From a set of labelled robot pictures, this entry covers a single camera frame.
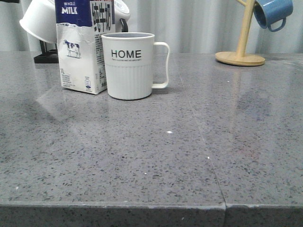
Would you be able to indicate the white hanging mug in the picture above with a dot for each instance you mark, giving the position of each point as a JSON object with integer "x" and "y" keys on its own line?
{"x": 39, "y": 20}
{"x": 122, "y": 15}

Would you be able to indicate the black wire mug rack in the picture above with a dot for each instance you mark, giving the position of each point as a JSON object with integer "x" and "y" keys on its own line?
{"x": 47, "y": 56}

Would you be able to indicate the right white hanging mug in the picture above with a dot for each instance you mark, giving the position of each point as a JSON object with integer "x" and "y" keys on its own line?
{"x": 122, "y": 15}

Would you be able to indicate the white HOME mug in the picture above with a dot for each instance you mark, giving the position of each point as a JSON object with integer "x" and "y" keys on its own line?
{"x": 128, "y": 58}

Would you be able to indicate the wooden mug tree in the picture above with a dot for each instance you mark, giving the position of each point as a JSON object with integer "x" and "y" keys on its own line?
{"x": 240, "y": 57}

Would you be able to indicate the left white hanging mug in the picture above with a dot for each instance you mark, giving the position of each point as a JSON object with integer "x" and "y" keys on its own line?
{"x": 39, "y": 20}

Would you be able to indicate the whole milk carton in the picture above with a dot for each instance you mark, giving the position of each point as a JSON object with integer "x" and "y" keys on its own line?
{"x": 80, "y": 25}

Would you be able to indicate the blue hanging mug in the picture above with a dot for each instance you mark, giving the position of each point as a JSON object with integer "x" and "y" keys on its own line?
{"x": 272, "y": 14}

